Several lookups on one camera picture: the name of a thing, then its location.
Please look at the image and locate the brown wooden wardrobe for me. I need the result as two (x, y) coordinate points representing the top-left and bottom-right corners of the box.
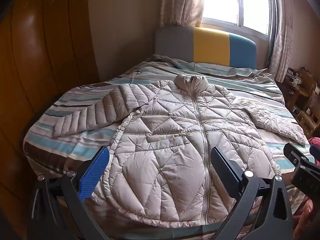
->
(0, 0), (100, 230)

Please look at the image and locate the wooden side table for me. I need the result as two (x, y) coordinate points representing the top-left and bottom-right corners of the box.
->
(282, 66), (317, 112)

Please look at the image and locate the wooden chair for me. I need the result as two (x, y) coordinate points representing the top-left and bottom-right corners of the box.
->
(297, 90), (320, 138)

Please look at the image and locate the grey yellow blue headboard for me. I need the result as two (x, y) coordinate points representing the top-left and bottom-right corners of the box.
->
(154, 26), (258, 69)

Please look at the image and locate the beige quilted puffer jacket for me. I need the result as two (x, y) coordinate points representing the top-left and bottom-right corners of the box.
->
(53, 73), (308, 229)

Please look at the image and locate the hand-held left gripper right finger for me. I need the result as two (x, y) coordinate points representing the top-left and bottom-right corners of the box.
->
(210, 147), (294, 240)

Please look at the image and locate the striped bed blanket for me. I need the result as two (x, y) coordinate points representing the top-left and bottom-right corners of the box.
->
(22, 54), (310, 240)

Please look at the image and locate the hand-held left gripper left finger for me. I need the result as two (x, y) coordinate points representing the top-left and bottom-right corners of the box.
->
(27, 146), (110, 240)

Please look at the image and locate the person's right hand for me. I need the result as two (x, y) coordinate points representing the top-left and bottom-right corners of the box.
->
(293, 197), (320, 240)

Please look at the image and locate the window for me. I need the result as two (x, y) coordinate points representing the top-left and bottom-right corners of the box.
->
(201, 0), (277, 38)

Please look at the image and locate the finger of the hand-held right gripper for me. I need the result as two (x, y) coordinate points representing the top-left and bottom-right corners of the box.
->
(283, 143), (310, 167)
(309, 145), (320, 167)

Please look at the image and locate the beige patterned curtain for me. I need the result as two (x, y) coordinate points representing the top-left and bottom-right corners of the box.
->
(159, 0), (206, 28)
(269, 0), (293, 83)

